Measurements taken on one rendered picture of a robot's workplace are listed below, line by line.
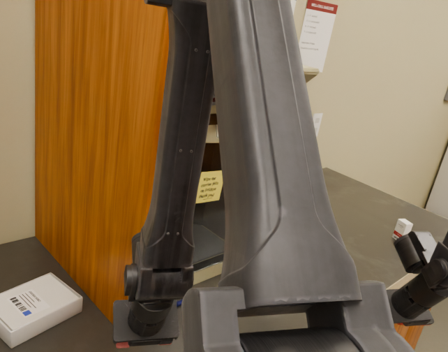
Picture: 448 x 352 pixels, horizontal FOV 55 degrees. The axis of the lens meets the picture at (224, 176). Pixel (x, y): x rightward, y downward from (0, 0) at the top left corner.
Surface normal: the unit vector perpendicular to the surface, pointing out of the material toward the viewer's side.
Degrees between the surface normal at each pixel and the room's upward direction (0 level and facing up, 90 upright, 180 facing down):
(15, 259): 0
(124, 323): 29
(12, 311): 0
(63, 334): 0
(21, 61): 90
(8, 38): 90
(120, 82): 90
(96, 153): 90
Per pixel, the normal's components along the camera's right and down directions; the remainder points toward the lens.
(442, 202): -0.72, 0.15
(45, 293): 0.16, -0.92
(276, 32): 0.29, -0.39
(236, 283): -0.93, -0.06
